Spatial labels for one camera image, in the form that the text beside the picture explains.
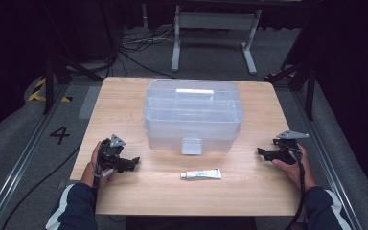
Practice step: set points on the metal floor rail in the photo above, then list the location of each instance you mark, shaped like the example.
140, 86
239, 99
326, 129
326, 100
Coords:
329, 159
19, 166

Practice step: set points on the clear plastic storage box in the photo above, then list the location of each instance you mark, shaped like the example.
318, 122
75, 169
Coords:
193, 118

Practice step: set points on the grey metal table frame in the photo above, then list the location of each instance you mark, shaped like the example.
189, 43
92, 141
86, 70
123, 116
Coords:
215, 20

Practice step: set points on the person's right hand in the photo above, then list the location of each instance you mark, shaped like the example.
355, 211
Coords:
305, 174

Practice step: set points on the black metal stand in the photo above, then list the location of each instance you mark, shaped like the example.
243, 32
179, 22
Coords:
48, 86
310, 92

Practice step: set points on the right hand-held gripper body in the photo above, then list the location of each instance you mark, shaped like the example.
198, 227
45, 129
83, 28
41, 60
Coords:
287, 151

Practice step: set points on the person's left hand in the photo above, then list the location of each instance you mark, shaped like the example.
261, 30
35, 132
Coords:
91, 174

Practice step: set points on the white tube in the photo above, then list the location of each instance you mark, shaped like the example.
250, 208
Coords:
202, 174

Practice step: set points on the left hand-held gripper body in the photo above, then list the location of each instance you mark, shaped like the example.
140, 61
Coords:
108, 156

